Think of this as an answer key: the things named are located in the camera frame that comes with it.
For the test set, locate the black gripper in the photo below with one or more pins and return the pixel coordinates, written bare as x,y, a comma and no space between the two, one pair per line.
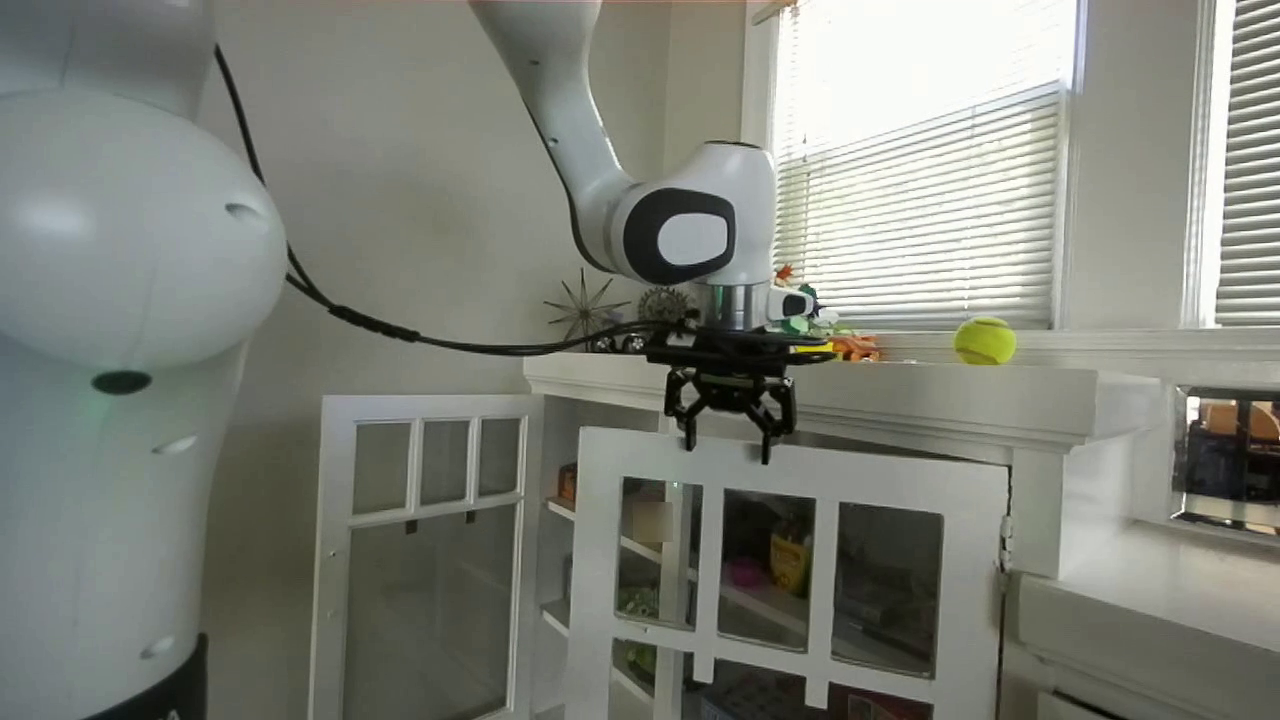
728,371

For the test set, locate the white glass cabinet door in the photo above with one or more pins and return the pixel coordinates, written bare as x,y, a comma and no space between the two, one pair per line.
886,597

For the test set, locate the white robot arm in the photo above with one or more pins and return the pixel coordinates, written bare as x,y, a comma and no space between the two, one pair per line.
138,255

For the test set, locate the white left open cabinet door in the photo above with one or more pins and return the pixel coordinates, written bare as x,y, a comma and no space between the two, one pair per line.
423,582

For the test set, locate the white built-in cabinet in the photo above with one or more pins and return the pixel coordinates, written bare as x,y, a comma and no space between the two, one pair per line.
973,450

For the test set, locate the colourful toy pile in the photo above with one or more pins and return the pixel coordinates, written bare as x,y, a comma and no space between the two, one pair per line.
802,314

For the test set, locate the yellow crayon box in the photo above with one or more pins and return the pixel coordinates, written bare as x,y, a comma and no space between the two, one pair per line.
790,560

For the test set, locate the spiky metal star ornament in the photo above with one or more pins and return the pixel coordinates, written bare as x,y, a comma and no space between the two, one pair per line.
585,306

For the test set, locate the yellow tennis ball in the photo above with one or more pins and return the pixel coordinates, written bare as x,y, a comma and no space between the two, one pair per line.
987,340

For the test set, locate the white window blinds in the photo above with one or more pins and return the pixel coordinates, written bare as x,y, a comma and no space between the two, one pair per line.
1043,160

